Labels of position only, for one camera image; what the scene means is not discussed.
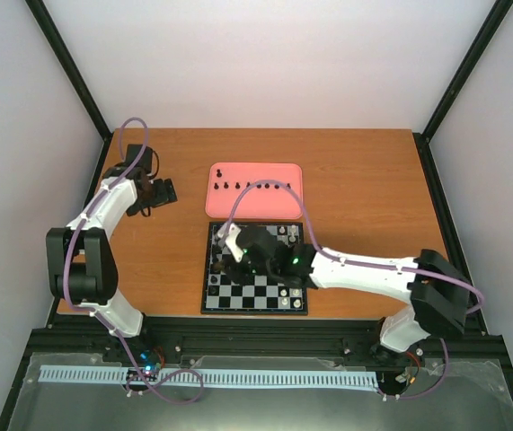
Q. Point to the black and white chessboard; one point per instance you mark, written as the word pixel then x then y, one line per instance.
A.
pixel 259 297

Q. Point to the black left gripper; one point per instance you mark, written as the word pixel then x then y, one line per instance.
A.
pixel 165 196

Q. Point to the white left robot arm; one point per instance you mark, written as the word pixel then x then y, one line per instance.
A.
pixel 81 266

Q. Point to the black chess king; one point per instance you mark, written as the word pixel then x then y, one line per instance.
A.
pixel 215 268

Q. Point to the pink plastic tray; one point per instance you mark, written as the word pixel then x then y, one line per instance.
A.
pixel 258 204

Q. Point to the light blue slotted cable duct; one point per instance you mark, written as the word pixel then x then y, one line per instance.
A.
pixel 212 378

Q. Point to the white chess pieces row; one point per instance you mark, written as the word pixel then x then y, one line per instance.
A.
pixel 289 262

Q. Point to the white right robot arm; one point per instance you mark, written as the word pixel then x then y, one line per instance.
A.
pixel 432 290

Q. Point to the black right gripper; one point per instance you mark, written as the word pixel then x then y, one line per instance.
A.
pixel 235 275

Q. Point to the black aluminium frame rail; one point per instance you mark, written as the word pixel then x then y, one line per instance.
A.
pixel 183 338

